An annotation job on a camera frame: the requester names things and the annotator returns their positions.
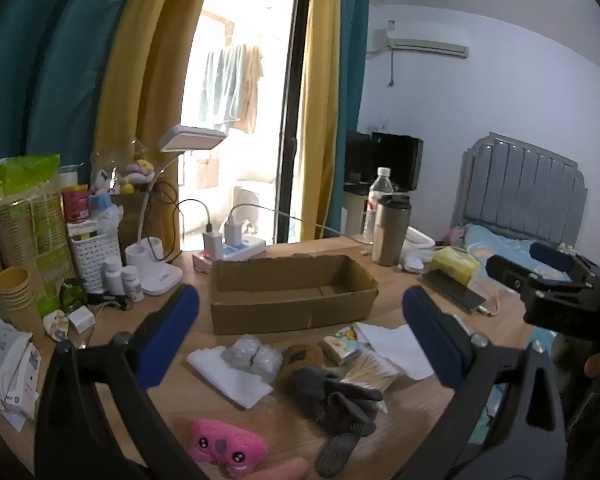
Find wide yellow curtain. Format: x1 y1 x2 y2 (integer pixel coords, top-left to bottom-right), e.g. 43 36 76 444
93 0 217 253

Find green pack of paper cups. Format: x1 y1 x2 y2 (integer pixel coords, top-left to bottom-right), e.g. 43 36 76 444
0 154 75 317

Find brown plush pouch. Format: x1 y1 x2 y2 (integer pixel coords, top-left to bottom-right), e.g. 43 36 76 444
278 343 327 392

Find hanging blue-green shirt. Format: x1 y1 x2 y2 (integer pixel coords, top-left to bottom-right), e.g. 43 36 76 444
199 44 249 129

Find grey padded bed headboard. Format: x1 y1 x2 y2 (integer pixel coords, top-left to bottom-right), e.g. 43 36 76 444
450 132 589 258

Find white wet wipes pack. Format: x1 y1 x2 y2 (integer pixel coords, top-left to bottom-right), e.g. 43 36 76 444
0 349 42 419
0 322 34 402

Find outdoor air conditioner unit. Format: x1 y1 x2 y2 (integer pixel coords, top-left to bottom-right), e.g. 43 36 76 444
231 180 277 232

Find narrow yellow curtain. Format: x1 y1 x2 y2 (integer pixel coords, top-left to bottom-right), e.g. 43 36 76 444
299 0 347 247

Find red can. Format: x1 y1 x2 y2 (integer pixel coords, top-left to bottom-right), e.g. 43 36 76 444
62 184 91 224

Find steel tumbler with black lid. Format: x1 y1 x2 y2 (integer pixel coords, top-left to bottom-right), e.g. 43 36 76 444
372 193 413 267

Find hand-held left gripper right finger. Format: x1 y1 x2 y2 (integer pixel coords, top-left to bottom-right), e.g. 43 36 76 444
397 286 568 480

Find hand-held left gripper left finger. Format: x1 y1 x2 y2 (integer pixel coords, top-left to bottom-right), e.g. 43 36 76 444
34 284 211 480

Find white charger with black cable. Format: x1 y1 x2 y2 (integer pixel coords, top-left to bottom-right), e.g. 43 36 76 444
202 231 224 262

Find white computer mouse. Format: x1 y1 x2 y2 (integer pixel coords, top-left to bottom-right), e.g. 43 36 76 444
399 254 432 274

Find light blue bed blanket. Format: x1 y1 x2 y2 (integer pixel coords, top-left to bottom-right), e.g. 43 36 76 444
460 224 583 283

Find long white charging cable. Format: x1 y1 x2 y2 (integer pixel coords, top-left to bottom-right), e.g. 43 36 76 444
230 204 376 257

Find white cabinet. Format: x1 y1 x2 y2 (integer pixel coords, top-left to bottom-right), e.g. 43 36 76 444
340 184 377 237

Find pink plush toy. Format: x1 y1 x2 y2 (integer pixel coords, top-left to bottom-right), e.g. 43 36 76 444
189 418 269 479

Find small black flashlight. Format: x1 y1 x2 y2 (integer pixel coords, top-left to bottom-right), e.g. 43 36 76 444
86 292 132 307

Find black smartphone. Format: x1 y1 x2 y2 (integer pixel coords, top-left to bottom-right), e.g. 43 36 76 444
421 269 487 312

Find black monitor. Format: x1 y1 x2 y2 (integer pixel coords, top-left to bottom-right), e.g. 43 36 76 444
369 132 425 192

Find grey glove with grip dots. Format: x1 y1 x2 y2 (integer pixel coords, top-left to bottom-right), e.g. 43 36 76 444
314 392 379 479

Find small white box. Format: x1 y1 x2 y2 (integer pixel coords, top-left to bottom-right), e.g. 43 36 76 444
67 308 97 334

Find white perforated plastic basket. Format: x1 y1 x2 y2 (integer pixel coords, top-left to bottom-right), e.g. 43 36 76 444
68 233 123 294

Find bag of small plush toys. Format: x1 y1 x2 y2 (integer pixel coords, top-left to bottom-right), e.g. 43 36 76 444
90 146 157 197

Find black charging cable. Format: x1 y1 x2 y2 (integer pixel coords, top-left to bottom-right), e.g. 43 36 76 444
150 180 213 263

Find thin white tissue sheet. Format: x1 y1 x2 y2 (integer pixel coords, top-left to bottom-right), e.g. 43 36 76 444
354 322 437 382

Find crumpled printed wrapper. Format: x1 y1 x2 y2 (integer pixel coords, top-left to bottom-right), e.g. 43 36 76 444
42 309 72 343

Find white and blue power strip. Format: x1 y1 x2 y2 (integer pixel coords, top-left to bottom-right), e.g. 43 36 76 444
192 237 268 274

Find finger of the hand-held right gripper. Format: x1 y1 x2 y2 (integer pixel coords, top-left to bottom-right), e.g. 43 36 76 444
529 242 600 276
486 255 595 295

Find white plastic bag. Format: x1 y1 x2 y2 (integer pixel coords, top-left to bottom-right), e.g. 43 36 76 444
96 204 125 237

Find wide teal curtain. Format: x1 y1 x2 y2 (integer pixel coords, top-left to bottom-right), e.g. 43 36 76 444
0 0 149 311

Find cartoon print tissue pack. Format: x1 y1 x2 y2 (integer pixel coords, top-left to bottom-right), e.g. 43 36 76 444
319 325 370 364

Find white desk lamp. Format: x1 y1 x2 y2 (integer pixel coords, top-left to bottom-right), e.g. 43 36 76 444
124 126 228 297

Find white pill bottle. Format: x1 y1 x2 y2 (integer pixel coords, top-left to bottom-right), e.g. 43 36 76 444
102 257 125 295
121 265 145 303

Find bag of cotton swabs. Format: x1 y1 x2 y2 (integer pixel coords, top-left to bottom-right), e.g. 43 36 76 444
336 349 402 395

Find clear plastic water bottle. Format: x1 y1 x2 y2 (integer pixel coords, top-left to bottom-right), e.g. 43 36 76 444
363 167 395 247

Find cardboard box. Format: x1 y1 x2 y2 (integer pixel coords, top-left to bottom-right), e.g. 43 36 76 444
209 254 380 336

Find white towel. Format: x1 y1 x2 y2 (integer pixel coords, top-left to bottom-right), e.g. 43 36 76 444
186 346 274 410

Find hanging beige shirt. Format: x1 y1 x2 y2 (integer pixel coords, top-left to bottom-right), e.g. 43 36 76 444
237 43 264 135

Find wall air conditioner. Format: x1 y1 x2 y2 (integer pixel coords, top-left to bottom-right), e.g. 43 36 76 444
372 27 470 60

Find yellow soft pack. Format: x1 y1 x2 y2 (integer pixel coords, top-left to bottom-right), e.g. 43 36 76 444
431 246 479 284

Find narrow teal curtain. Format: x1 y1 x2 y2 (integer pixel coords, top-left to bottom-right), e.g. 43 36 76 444
329 0 372 239

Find black sliding door frame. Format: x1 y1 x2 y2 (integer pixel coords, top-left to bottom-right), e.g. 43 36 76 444
274 0 314 246

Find clear plastic balls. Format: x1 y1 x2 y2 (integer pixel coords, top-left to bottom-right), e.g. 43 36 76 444
221 335 284 382

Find stack of brown paper cups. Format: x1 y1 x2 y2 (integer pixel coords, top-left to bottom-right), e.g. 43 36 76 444
0 267 47 342

